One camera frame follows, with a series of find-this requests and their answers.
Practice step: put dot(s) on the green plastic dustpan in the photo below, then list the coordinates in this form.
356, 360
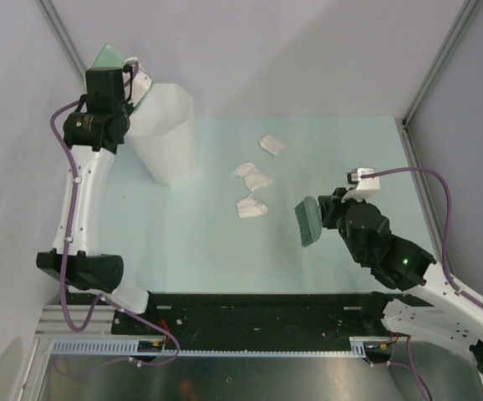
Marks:
109, 57

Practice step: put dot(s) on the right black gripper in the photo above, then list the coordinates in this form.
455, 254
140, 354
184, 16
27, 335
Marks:
332, 205

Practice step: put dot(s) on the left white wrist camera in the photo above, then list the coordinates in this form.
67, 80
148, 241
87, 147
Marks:
137, 81

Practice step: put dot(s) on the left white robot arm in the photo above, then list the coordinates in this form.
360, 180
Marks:
95, 127

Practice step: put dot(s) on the green hand brush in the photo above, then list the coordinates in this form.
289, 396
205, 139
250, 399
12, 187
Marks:
309, 220

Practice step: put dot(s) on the paper scrap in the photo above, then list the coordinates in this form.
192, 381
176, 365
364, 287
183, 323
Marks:
272, 145
244, 170
257, 181
248, 207

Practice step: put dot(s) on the grey slotted cable duct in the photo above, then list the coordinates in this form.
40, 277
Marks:
353, 347

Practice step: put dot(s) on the right aluminium frame post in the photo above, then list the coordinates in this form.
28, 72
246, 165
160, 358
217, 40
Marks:
458, 29

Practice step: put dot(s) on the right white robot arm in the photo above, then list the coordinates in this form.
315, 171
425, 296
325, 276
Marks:
449, 319

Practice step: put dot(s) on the left aluminium frame post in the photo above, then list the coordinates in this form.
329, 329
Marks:
61, 33

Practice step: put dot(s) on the right aluminium side rail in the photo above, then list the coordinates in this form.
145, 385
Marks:
439, 230

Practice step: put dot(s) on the aluminium frame post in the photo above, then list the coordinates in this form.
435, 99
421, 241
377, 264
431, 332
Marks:
61, 33
458, 29

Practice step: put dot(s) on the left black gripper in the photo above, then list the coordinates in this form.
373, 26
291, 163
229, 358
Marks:
126, 104

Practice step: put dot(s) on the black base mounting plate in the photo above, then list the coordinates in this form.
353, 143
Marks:
269, 321

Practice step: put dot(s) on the white faceted waste bin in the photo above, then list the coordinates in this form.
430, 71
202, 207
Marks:
162, 132

